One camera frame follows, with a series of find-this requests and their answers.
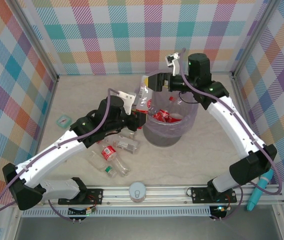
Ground crushed clear bottle red label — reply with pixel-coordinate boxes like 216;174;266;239
133;74;156;116

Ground small red label plastic bottle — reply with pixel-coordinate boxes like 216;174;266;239
100;144;132;177

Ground translucent purple bin liner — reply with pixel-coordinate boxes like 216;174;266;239
145;89;199;138

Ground clear bottle white label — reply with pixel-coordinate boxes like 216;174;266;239
112;138;141;154

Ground large red label plastic bottle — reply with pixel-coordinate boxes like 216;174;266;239
153;96;184;124

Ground clear bottle green cap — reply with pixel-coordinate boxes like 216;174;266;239
88;151;117;178

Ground teal square compass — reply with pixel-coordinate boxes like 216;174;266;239
55;114;73;130

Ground small black controller board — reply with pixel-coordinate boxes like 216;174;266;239
210;205;229;219
68;206;98;216

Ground teal pen-shaped plastic tool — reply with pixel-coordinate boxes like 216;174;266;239
246;168;274;212

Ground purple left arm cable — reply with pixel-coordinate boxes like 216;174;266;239
0;87;120;223

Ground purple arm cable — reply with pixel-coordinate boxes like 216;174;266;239
180;47;283;222
0;87;120;223

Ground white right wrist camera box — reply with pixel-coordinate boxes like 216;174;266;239
165;52;182;76

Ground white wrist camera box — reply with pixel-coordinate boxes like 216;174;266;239
118;90;137;116
165;52;182;76

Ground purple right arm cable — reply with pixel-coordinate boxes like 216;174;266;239
180;47;283;222

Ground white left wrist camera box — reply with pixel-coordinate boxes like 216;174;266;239
118;90;137;116

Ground aluminium frame post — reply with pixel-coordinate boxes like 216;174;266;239
8;0;60;82
230;0;282;81

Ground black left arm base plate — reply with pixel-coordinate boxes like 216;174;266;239
58;188;104;206

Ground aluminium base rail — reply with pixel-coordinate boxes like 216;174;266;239
39;184;284;207

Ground white slotted cable duct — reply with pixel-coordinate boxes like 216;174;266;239
21;206;212;218

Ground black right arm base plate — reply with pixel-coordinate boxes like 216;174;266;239
190;186;238;204

